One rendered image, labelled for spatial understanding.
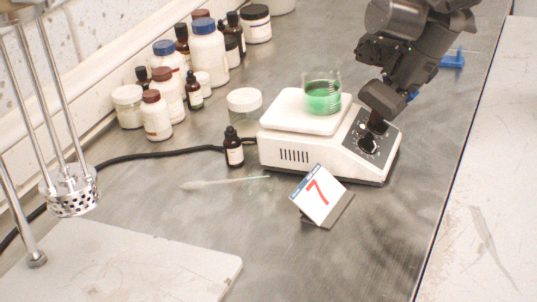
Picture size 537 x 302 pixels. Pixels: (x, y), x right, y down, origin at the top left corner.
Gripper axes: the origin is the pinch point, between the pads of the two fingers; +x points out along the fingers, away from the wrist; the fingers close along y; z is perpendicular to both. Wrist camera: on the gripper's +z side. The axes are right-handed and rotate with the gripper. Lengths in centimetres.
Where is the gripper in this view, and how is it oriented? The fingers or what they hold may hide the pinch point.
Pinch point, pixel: (383, 105)
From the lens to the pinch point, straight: 98.0
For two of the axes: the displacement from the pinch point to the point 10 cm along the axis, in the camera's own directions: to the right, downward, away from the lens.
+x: -3.8, 6.6, 6.5
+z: -7.6, -6.2, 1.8
